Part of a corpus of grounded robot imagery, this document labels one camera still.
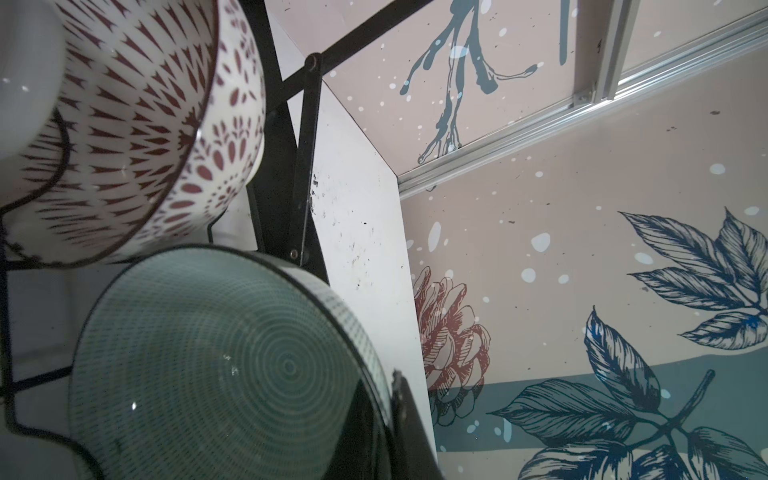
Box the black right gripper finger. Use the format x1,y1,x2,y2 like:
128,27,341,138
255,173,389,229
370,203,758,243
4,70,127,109
390,370,444,480

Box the black wire dish rack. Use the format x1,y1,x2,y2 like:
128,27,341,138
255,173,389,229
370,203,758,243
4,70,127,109
1,1,426,479

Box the teal patterned ceramic bowl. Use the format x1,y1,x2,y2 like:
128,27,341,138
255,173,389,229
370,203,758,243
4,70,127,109
68,246,392,479

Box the white red patterned bowl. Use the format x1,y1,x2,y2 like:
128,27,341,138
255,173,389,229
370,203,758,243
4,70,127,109
1,1,266,268

